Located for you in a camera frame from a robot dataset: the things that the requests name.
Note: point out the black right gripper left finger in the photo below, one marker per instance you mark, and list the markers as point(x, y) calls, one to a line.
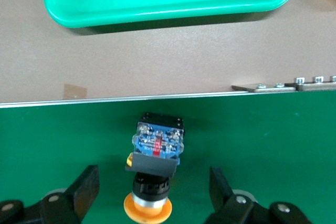
point(81, 195)

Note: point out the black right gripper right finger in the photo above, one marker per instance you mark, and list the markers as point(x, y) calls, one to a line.
point(221, 195)

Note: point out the yellow capped push button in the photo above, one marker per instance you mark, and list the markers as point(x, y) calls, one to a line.
point(157, 142)

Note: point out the green conveyor belt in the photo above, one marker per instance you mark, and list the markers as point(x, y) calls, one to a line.
point(52, 142)

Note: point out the brown tape piece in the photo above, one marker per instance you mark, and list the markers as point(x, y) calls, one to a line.
point(75, 92)

